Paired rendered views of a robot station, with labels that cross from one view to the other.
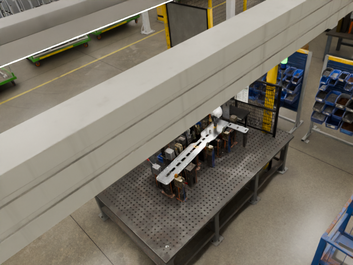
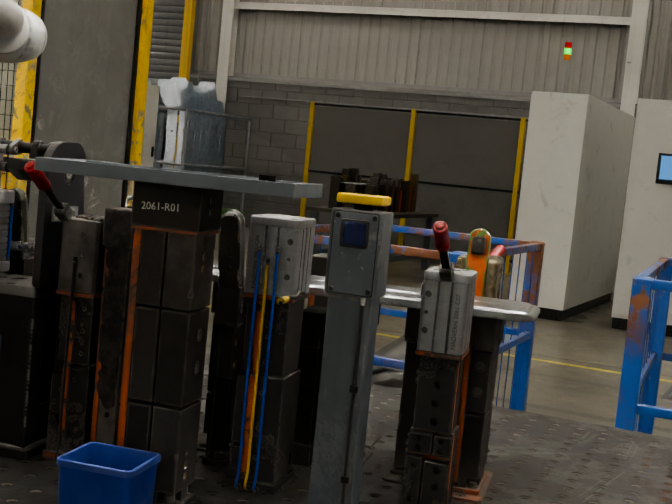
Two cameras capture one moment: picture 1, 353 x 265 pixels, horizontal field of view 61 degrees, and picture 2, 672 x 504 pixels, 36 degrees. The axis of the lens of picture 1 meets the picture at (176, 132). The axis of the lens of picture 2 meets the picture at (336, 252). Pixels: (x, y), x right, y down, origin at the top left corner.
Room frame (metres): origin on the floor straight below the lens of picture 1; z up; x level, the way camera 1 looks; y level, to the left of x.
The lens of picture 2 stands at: (3.42, 1.54, 1.20)
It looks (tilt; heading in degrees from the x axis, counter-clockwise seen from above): 5 degrees down; 242
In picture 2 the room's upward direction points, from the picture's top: 6 degrees clockwise
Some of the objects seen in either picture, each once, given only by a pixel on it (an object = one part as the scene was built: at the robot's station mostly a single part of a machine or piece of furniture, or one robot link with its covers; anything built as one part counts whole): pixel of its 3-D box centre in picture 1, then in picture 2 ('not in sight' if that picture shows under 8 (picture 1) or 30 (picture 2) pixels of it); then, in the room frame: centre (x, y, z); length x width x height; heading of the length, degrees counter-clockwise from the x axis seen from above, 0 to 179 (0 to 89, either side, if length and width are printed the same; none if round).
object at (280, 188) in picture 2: not in sight; (180, 177); (2.94, 0.18, 1.16); 0.37 x 0.14 x 0.02; 137
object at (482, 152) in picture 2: not in sight; (459, 190); (-4.44, -9.77, 1.00); 4.54 x 0.14 x 2.00; 130
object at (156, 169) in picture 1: (158, 176); (438, 392); (2.56, 0.30, 0.88); 0.11 x 0.10 x 0.36; 47
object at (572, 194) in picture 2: not in sight; (577, 183); (-3.53, -6.47, 1.22); 2.40 x 0.54 x 2.45; 37
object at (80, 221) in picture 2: (183, 149); (84, 337); (2.99, -0.06, 0.89); 0.13 x 0.11 x 0.38; 47
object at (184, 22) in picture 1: (189, 54); not in sight; (5.66, -0.48, 1.00); 1.34 x 0.14 x 2.00; 40
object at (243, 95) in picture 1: (241, 92); not in sight; (3.56, -0.99, 1.30); 0.23 x 0.02 x 0.31; 47
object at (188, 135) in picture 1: (188, 140); (9, 291); (3.09, -0.14, 0.94); 0.18 x 0.13 x 0.49; 137
